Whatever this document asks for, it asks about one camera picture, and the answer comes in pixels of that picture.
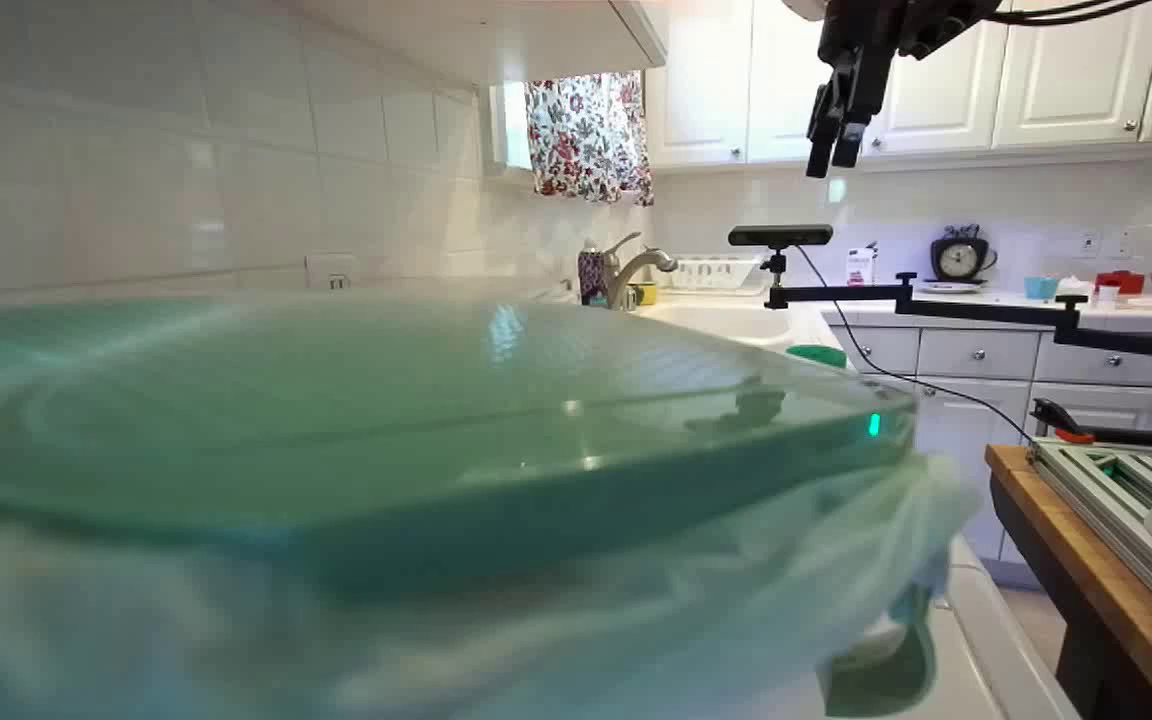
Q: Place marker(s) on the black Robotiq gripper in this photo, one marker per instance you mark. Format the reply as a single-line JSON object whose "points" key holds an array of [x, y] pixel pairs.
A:
{"points": [[860, 40]]}

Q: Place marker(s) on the small blue cup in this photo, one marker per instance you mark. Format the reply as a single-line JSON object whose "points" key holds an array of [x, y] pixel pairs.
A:
{"points": [[1039, 291]]}

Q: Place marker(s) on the black table clock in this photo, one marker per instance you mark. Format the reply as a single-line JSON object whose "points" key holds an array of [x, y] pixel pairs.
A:
{"points": [[963, 258]]}

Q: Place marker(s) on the white kitchen sink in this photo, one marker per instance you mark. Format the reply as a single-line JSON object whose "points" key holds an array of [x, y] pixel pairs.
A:
{"points": [[738, 322]]}

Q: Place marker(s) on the green bin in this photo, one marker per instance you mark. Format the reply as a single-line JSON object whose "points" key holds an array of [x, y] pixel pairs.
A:
{"points": [[819, 358]]}

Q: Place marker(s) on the metal kitchen faucet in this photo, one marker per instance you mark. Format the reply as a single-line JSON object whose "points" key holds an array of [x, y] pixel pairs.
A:
{"points": [[636, 265]]}

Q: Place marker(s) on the floral curtain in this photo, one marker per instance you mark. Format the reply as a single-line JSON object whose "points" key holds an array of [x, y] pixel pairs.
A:
{"points": [[589, 133]]}

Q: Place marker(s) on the white base cabinets with drawers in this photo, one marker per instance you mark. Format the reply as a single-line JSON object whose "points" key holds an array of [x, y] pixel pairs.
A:
{"points": [[977, 353]]}

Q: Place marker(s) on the small red box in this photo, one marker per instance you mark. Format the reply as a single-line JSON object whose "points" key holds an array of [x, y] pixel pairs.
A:
{"points": [[1117, 280]]}

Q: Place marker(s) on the orange and black clamp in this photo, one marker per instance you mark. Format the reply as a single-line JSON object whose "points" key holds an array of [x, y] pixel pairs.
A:
{"points": [[1060, 425]]}

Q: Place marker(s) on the translucent white plastic bag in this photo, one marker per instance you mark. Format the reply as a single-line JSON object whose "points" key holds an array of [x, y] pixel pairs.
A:
{"points": [[681, 625]]}

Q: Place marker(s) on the clear container with green lid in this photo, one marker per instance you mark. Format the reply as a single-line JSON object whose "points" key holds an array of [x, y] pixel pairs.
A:
{"points": [[403, 425]]}

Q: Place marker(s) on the black stereo camera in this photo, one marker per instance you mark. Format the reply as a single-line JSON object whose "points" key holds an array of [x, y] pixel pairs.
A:
{"points": [[776, 233]]}

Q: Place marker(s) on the white wall cabinets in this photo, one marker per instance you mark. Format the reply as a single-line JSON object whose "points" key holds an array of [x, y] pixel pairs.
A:
{"points": [[977, 82]]}

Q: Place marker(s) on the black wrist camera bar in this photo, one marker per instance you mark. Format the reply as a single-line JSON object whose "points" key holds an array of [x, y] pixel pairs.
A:
{"points": [[950, 26]]}

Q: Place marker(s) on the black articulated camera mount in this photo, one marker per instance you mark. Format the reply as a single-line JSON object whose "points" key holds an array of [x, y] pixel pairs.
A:
{"points": [[1002, 308]]}

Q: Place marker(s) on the aluminium frame rail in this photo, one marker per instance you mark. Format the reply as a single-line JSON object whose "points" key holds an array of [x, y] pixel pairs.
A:
{"points": [[1108, 502]]}

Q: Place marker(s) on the white wall outlet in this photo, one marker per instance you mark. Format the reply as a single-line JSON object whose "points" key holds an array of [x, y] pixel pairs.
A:
{"points": [[331, 272]]}

